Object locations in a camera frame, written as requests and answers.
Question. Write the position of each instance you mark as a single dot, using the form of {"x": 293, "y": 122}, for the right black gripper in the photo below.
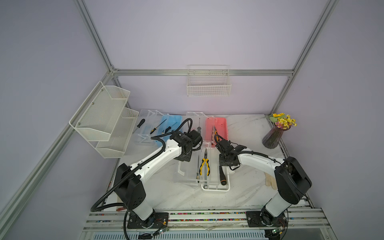
{"x": 221, "y": 163}

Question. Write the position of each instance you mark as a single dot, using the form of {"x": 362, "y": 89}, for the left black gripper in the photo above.
{"x": 187, "y": 159}

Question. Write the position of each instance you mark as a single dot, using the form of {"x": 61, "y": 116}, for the pink clear toolbox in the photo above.
{"x": 208, "y": 126}

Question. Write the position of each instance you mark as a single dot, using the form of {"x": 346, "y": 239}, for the white clear toolbox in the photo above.
{"x": 186, "y": 173}

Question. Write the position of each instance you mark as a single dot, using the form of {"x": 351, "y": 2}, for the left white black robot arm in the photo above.
{"x": 131, "y": 192}

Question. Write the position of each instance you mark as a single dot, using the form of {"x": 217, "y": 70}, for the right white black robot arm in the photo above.
{"x": 291, "y": 179}

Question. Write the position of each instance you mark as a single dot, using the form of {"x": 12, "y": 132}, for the black orange screwdriver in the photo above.
{"x": 223, "y": 178}

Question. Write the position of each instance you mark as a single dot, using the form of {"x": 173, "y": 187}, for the yellow black pliers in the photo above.
{"x": 205, "y": 166}

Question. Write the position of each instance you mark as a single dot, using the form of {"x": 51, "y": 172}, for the silver wrench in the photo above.
{"x": 198, "y": 169}

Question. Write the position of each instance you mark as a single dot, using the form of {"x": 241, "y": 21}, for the yellow black thin screwdriver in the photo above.
{"x": 154, "y": 129}

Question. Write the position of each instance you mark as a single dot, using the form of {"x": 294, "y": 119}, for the purple glass vase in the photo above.
{"x": 272, "y": 138}

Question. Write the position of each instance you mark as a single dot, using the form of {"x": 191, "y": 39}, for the blue clear toolbox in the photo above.
{"x": 153, "y": 118}

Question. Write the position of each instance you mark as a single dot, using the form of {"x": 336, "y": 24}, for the beige work glove right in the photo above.
{"x": 270, "y": 181}

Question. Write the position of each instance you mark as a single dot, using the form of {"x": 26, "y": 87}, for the yellow artificial flowers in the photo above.
{"x": 282, "y": 121}

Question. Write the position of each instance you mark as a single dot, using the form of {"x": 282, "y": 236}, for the lower white mesh shelf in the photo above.
{"x": 116, "y": 146}

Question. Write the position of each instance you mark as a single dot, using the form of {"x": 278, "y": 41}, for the white mesh shelf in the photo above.
{"x": 96, "y": 120}
{"x": 116, "y": 146}

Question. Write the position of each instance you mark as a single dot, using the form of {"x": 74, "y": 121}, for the upper white mesh shelf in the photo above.
{"x": 96, "y": 120}

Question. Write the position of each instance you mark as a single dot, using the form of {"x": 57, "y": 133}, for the grey handle screwdriver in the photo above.
{"x": 199, "y": 129}

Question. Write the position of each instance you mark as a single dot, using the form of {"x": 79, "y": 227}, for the black handle screwdriver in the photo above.
{"x": 142, "y": 121}

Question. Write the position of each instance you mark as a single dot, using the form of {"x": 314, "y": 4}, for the white wire wall basket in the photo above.
{"x": 208, "y": 86}

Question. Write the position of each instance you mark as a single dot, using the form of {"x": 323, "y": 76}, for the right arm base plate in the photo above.
{"x": 258, "y": 219}

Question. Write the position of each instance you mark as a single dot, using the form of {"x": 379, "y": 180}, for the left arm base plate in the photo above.
{"x": 155, "y": 221}

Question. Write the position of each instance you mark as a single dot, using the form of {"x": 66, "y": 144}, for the aluminium frame rail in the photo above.
{"x": 200, "y": 72}

